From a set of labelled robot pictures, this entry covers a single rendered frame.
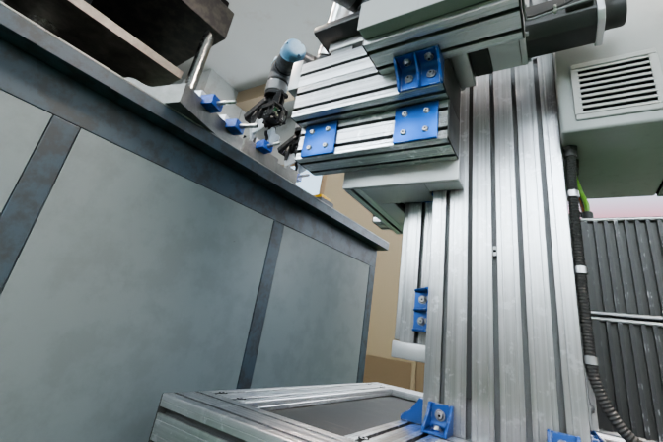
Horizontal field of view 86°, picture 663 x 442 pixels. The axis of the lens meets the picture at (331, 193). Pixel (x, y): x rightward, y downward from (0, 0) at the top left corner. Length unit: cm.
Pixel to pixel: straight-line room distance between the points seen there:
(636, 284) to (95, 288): 101
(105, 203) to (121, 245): 10
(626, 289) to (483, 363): 27
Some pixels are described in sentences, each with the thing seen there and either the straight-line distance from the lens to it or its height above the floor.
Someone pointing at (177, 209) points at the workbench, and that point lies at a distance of 98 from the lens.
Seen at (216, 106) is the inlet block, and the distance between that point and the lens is 97.
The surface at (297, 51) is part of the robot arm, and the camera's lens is 125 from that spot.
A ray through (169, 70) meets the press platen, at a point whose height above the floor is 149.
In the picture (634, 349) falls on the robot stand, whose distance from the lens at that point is 79.
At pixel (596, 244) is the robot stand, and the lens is 81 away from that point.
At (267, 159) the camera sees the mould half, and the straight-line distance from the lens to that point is 122.
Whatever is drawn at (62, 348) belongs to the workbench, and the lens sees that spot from 90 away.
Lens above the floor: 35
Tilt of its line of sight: 22 degrees up
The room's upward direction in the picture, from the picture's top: 9 degrees clockwise
